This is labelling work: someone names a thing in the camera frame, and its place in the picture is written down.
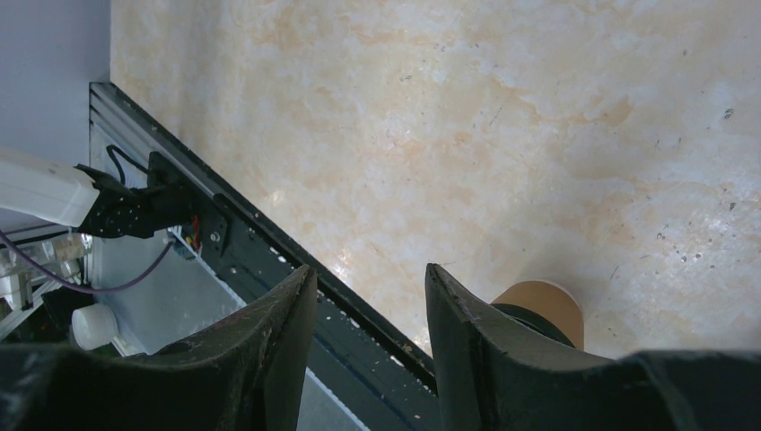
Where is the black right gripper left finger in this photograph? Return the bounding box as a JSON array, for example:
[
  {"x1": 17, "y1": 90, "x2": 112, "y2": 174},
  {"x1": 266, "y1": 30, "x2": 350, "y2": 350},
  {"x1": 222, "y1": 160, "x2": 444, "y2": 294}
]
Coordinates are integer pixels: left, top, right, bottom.
[{"x1": 1, "y1": 266, "x2": 317, "y2": 430}]

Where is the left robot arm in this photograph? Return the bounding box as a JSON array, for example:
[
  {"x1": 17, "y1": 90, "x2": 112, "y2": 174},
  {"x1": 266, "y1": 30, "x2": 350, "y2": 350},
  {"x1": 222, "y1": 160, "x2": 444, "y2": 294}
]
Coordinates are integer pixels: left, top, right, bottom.
[{"x1": 1, "y1": 146, "x2": 197, "y2": 239}]

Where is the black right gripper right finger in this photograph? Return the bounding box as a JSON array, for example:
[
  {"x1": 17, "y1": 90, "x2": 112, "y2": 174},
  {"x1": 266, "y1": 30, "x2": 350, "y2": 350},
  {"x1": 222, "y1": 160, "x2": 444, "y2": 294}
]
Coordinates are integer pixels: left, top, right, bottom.
[{"x1": 425, "y1": 264, "x2": 760, "y2": 430}]

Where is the brown paper coffee cup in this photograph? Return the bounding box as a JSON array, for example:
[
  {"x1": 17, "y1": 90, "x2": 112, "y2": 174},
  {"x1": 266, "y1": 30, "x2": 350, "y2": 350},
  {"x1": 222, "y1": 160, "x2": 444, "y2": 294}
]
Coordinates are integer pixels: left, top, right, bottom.
[{"x1": 490, "y1": 280, "x2": 584, "y2": 350}]

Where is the black plastic cup lid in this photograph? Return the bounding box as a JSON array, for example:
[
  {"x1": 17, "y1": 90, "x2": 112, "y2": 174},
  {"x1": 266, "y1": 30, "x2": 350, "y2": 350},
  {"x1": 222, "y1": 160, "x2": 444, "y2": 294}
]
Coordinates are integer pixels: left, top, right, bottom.
[{"x1": 492, "y1": 303, "x2": 576, "y2": 348}]

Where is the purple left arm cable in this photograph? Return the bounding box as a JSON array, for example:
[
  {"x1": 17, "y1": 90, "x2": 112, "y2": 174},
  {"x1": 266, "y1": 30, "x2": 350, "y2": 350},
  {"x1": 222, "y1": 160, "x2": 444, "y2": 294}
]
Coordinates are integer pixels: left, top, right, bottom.
[{"x1": 0, "y1": 232, "x2": 177, "y2": 295}]

